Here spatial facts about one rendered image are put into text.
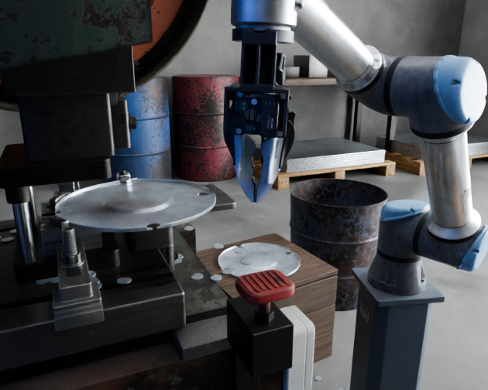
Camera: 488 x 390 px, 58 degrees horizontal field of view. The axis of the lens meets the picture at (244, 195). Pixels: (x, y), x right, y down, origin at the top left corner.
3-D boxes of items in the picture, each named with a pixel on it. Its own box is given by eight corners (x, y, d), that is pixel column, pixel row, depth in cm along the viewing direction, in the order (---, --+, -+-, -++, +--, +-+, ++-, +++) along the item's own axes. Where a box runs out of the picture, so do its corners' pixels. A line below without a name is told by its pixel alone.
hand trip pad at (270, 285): (276, 313, 64) (277, 265, 62) (297, 336, 59) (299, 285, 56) (231, 324, 61) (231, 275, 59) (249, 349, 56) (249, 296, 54)
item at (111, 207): (53, 191, 89) (53, 187, 89) (190, 176, 100) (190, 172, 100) (56, 244, 64) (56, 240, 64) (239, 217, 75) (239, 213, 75)
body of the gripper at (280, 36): (220, 139, 50) (223, 25, 46) (231, 128, 58) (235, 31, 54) (287, 144, 49) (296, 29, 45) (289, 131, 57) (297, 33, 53)
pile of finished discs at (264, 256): (269, 238, 174) (269, 237, 173) (317, 268, 150) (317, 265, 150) (204, 254, 160) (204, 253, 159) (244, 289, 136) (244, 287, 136)
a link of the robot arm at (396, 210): (390, 236, 126) (396, 191, 122) (437, 251, 116) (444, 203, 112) (367, 248, 118) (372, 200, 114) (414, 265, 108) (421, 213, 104)
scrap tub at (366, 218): (341, 262, 232) (348, 174, 217) (397, 301, 195) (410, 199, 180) (271, 277, 216) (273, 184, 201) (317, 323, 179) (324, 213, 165)
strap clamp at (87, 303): (92, 268, 73) (85, 210, 70) (104, 320, 59) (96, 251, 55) (53, 274, 71) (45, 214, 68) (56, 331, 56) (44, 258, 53)
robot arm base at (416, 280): (408, 267, 129) (412, 236, 126) (436, 293, 114) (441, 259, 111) (359, 270, 127) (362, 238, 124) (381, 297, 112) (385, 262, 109)
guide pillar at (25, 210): (36, 256, 70) (23, 172, 66) (36, 261, 69) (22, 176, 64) (22, 258, 70) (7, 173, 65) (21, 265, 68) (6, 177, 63)
